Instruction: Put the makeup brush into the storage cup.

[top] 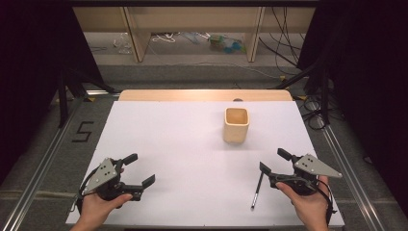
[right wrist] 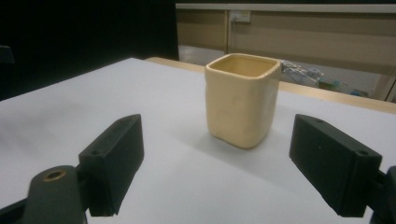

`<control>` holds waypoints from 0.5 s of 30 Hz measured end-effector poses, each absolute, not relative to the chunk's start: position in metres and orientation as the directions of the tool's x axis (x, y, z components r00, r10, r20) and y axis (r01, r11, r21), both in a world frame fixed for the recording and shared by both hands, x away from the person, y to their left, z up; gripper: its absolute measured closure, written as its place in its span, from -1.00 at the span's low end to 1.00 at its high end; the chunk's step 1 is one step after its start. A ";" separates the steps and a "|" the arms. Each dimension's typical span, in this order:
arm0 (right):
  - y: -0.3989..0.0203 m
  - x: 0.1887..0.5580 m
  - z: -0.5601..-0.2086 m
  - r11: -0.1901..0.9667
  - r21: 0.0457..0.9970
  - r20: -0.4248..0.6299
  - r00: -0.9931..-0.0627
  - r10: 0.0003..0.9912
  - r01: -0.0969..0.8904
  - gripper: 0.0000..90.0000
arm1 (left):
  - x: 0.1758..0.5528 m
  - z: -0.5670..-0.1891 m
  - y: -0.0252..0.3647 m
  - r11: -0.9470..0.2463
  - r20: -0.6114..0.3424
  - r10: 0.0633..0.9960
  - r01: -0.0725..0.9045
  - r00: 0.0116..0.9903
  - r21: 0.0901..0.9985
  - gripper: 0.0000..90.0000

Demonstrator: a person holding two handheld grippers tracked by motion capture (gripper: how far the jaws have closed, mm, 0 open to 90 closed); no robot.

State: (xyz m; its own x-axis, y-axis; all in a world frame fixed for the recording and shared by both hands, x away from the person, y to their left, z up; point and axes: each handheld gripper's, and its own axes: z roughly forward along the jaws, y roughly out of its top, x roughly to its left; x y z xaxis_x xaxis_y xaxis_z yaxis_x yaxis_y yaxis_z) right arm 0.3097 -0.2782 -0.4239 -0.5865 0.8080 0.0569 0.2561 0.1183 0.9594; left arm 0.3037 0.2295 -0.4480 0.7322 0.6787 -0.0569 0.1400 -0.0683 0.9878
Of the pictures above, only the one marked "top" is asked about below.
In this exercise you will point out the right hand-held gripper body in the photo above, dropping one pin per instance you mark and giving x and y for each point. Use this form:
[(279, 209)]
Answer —
[(309, 165)]

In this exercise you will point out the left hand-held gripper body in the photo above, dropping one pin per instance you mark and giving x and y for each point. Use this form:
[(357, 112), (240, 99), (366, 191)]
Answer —
[(106, 174)]

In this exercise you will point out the black pen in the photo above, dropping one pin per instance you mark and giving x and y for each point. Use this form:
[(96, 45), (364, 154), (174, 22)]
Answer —
[(257, 192)]

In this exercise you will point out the beige square pen holder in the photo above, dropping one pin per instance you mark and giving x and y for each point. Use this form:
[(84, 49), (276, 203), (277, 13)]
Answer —
[(235, 133)]

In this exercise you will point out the person's left hand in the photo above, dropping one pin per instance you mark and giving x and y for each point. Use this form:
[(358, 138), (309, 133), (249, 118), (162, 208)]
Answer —
[(94, 208)]

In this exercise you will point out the person's right hand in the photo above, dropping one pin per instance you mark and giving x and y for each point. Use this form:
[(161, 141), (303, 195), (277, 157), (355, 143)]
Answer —
[(311, 207)]

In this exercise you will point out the white table cover sheet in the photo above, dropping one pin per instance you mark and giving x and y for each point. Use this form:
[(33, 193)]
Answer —
[(192, 154)]

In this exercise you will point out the black metal stand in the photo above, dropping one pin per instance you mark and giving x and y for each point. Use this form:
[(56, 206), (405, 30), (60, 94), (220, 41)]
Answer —
[(62, 102), (324, 96)]

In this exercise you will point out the black curtain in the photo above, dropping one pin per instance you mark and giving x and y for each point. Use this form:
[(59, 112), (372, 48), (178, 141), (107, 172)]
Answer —
[(25, 64), (369, 80)]

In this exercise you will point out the clear plastic bag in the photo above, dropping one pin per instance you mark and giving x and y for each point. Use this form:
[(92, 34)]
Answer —
[(123, 43)]

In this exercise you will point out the light wooden shelf unit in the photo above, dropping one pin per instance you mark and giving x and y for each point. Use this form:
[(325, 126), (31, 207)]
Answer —
[(136, 38)]

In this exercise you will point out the colourful plastic bag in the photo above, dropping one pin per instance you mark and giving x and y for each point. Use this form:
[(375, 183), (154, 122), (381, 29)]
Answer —
[(227, 45)]

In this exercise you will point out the aluminium floor rail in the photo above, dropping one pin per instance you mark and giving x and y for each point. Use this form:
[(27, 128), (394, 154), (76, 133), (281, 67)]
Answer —
[(348, 171), (45, 163)]

